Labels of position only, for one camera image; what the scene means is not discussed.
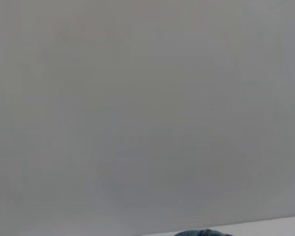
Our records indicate blue denim shorts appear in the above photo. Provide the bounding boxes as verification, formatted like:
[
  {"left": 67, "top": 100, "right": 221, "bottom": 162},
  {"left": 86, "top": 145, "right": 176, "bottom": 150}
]
[{"left": 174, "top": 228, "right": 235, "bottom": 236}]

